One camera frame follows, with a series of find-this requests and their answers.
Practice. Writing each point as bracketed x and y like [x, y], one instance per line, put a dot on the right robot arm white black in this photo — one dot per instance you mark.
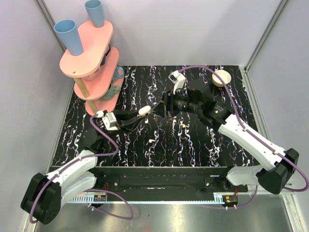
[276, 165]

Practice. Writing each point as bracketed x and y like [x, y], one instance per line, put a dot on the pink three tier shelf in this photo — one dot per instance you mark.
[93, 70]

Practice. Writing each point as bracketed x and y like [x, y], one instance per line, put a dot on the blue cup front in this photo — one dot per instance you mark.
[68, 33]

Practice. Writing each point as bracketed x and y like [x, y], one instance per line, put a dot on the teal mug on shelf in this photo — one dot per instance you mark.
[111, 92]

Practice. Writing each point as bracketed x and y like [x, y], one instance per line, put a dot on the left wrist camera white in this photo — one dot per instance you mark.
[110, 121]

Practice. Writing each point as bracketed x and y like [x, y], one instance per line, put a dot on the beige earbud charging case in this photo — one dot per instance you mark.
[145, 110]

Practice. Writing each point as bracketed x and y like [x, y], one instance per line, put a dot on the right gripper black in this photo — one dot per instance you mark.
[170, 102]

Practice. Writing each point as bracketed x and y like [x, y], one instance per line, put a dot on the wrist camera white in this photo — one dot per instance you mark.
[110, 121]
[178, 79]

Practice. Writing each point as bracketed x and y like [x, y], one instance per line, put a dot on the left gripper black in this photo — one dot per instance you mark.
[118, 120]

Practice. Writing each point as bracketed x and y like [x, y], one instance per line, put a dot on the beige wooden bowl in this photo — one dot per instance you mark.
[224, 75]

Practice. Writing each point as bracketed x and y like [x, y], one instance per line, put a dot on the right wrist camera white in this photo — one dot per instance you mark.
[178, 79]

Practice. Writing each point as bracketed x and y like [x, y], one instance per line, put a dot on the blue cup rear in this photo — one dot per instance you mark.
[95, 12]

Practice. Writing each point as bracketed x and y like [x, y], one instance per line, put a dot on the black marbled table mat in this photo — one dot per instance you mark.
[193, 146]

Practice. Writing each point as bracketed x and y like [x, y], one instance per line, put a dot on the blue cup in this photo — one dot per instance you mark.
[68, 33]
[95, 12]

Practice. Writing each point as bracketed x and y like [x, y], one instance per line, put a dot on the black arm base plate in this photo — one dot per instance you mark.
[159, 185]

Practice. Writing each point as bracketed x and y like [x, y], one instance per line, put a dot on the blue mug on shelf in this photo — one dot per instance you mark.
[118, 74]

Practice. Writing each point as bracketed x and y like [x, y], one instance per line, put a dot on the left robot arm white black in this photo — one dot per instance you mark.
[48, 193]

